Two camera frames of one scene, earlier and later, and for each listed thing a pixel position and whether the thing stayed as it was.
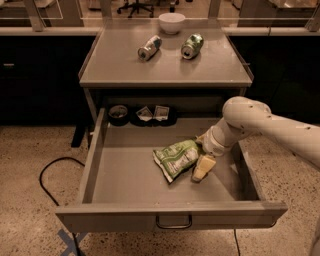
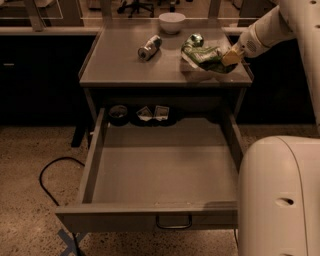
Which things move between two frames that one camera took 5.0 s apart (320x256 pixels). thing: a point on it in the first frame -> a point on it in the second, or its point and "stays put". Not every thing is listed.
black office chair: x=137 y=6 stays put
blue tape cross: x=71 y=243 stays put
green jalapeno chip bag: x=175 y=158 -> x=209 y=58
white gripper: x=211 y=144 -> x=249 y=44
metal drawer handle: x=174 y=227 stays put
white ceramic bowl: x=171 y=22 stays put
